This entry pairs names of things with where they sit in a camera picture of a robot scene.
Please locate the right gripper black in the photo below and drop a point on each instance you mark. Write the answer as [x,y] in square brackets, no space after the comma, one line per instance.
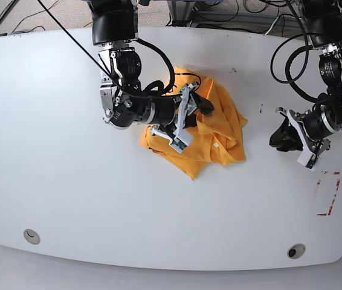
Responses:
[163,110]

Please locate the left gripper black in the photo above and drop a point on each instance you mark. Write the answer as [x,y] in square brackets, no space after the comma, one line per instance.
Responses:
[316,126]

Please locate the orange t-shirt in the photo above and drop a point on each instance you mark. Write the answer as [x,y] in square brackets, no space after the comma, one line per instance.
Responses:
[217,138]

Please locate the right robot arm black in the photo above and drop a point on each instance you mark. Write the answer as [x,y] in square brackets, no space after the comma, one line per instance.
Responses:
[124,100]

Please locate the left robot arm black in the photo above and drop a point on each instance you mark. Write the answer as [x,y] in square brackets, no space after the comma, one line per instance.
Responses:
[321,25]

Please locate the red tape rectangle marking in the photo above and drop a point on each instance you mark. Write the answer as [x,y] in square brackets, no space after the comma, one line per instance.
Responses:
[326,193]

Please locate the right table grommet hole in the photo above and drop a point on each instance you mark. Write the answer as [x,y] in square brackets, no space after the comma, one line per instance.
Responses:
[296,251]

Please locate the table grommet hole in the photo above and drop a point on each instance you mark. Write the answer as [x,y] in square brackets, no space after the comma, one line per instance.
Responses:
[31,237]
[296,251]

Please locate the left table grommet hole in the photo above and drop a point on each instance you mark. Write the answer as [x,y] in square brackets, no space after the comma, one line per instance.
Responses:
[31,237]

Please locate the aluminium frame rail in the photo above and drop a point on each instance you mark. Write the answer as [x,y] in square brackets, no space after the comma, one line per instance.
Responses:
[249,16]

